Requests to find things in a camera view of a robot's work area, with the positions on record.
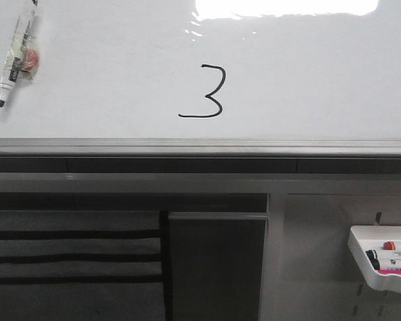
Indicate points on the white black-tip whiteboard marker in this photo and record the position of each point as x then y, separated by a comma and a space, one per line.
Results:
14, 59

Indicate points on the dark grey metal panel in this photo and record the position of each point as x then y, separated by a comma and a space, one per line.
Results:
216, 266

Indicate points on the grey pegboard panel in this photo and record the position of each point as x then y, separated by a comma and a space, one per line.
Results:
310, 273

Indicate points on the grey fabric organizer with black stripes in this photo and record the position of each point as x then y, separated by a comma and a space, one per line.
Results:
84, 265

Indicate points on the black-capped marker in tray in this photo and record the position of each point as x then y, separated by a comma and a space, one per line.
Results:
383, 254

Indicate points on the red-capped marker in tray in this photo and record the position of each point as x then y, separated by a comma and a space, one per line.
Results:
392, 245

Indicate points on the white plastic marker tray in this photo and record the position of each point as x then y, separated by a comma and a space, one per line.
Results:
366, 237

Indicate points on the pink eraser in tray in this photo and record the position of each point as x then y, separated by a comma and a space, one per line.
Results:
389, 272

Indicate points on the white whiteboard with metal frame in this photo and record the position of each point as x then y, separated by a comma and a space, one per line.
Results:
213, 77

